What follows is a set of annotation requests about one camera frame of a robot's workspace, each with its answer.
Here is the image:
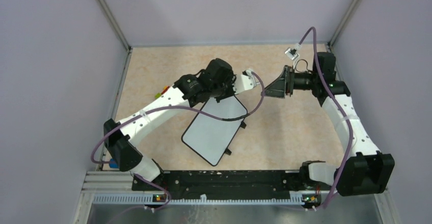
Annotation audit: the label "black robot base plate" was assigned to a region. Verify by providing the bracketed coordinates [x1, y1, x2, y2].
[151, 170, 330, 192]

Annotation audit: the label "aluminium frame rails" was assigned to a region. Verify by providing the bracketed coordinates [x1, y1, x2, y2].
[72, 0, 399, 224]

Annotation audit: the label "black framed whiteboard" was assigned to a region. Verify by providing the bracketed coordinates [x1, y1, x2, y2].
[181, 96, 248, 166]

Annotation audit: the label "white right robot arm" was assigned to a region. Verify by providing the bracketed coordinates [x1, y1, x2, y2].
[265, 48, 395, 197]

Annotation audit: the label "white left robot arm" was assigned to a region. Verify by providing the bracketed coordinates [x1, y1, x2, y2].
[103, 58, 239, 190]

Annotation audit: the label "blue toy car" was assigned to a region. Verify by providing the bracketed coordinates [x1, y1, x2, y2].
[109, 160, 119, 169]

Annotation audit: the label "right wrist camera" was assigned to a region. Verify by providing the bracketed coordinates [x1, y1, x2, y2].
[284, 43, 302, 61]

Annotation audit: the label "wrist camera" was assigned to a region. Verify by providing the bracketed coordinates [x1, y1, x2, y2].
[233, 69, 257, 95]
[284, 43, 302, 61]

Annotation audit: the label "white slotted cable duct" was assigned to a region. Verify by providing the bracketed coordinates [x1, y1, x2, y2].
[93, 193, 304, 205]

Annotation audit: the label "colourful toy brick car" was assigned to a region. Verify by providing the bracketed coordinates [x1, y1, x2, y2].
[154, 86, 170, 99]

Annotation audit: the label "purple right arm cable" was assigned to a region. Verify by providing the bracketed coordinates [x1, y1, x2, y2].
[294, 26, 355, 210]

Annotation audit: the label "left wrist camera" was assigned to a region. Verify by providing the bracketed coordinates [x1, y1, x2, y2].
[233, 69, 257, 95]

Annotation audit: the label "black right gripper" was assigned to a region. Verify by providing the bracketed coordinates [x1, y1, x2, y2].
[261, 65, 318, 98]

